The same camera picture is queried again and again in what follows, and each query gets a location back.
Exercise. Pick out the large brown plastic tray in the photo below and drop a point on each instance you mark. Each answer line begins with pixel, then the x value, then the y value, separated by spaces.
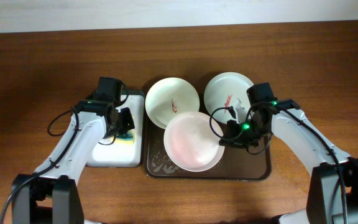
pixel 236 164

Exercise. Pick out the cream plate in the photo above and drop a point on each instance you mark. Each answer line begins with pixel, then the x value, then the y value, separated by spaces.
pixel 170 97

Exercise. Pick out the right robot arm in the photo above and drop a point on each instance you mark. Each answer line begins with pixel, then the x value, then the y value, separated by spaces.
pixel 333 192

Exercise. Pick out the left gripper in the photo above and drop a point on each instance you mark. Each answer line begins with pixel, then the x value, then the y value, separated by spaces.
pixel 126 121

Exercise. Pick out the pale green plate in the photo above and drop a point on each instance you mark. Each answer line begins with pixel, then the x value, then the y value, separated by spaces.
pixel 228 91

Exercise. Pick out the white pinkish plate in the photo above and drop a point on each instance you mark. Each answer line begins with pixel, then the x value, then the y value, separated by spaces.
pixel 191 140

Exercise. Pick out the green and yellow sponge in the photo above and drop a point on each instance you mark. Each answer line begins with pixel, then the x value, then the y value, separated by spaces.
pixel 125 138

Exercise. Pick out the small soapy water tray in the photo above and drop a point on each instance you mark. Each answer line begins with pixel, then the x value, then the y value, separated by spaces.
pixel 123 155

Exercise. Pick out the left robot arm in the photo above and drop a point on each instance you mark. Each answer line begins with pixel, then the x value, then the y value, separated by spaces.
pixel 50 194

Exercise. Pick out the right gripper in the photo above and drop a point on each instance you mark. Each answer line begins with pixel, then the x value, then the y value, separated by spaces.
pixel 234 137

